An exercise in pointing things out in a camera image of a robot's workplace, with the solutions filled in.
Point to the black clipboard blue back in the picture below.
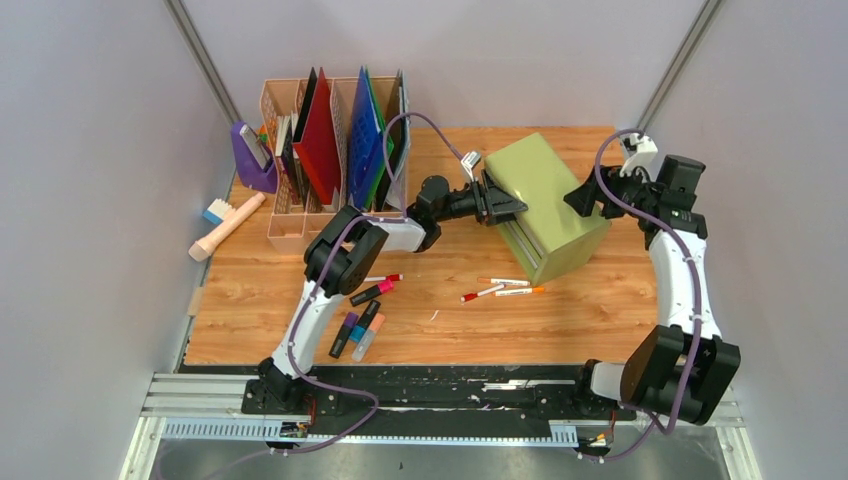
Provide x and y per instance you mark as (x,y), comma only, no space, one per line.
(395,147)

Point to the blue highlighter marker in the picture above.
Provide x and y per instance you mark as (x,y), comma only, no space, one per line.
(364,321)

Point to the green metal drawer cabinet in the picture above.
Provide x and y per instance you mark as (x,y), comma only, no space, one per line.
(549,239)

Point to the pink highlighter marker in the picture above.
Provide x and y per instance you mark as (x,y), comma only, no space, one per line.
(372,292)

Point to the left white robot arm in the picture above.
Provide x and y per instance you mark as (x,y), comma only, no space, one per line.
(339,258)

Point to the orange yellow booklet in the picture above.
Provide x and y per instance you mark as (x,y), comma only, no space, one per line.
(282,130)

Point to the small orange cap marker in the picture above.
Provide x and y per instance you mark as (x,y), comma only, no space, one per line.
(519,291)

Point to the blue binder folder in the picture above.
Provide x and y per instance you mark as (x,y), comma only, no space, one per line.
(364,166)

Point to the purple highlighter marker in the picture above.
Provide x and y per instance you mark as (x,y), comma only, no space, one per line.
(343,335)

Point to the blue white eraser block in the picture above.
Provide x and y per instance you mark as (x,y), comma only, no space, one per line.
(218,211)

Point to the green translucent plastic folder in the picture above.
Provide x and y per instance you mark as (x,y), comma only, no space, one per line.
(379,152)

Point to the orange highlighter marker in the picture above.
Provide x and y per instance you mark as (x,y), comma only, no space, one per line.
(368,337)

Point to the purple folder behind organizer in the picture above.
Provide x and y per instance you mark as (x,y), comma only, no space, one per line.
(254,161)

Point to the beige plastic file organizer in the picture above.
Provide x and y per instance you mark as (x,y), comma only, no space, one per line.
(291,226)

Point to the beige rolled tube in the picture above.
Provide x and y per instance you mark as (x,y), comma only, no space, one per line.
(204,247)

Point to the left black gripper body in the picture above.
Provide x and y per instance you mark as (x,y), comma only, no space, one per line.
(469,203)

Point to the white red whiteboard marker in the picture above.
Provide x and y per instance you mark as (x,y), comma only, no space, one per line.
(380,278)

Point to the small red cap marker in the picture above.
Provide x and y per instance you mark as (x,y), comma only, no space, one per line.
(474,295)

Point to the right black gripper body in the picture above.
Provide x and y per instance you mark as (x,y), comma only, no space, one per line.
(627,188)

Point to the white orange marker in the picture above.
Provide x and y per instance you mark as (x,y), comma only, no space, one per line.
(504,281)

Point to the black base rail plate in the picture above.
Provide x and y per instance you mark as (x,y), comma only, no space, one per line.
(463,401)

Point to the black notebook with sticker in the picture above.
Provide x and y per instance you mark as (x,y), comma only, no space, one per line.
(291,162)

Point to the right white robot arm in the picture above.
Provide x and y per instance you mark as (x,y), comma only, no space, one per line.
(683,367)

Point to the red binder folder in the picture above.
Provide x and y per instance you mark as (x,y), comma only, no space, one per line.
(314,139)

